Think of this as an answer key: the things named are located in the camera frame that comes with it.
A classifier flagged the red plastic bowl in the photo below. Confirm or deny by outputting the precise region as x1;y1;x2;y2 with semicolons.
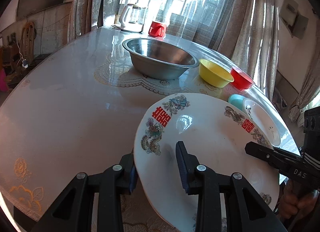
230;66;254;90

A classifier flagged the red mug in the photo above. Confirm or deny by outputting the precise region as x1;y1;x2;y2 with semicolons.
148;21;167;38

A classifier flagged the left patterned curtain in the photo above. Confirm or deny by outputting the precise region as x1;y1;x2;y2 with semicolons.
67;0;120;42

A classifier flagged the stainless steel basin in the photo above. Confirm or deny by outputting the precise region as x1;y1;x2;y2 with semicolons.
122;38;200;80

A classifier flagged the wooden chair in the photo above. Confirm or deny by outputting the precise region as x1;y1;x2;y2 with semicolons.
20;22;36;64

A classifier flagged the white rose deep plate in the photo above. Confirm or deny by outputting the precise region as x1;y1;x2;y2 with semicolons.
242;98;281;147

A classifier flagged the wall electrical box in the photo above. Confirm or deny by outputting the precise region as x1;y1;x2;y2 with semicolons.
279;0;309;40

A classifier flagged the patterned curtain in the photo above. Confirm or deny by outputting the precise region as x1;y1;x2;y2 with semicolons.
217;0;279;99
67;0;120;42

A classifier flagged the white power strip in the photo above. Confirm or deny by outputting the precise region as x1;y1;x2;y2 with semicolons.
22;60;28;69

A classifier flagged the large white dragon plate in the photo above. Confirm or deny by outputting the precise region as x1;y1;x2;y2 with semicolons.
134;93;279;231

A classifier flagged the person's right hand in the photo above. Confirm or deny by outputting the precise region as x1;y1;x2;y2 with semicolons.
278;179;319;220

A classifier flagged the teal plastic plate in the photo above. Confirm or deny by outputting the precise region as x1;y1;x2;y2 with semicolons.
228;94;247;111

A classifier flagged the white glass electric kettle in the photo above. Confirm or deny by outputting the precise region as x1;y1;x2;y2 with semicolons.
119;4;148;33

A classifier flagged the right patterned curtain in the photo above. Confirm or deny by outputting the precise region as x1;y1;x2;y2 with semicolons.
217;0;279;99

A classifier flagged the yellow plastic bowl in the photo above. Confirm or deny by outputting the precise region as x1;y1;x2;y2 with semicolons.
199;59;234;88

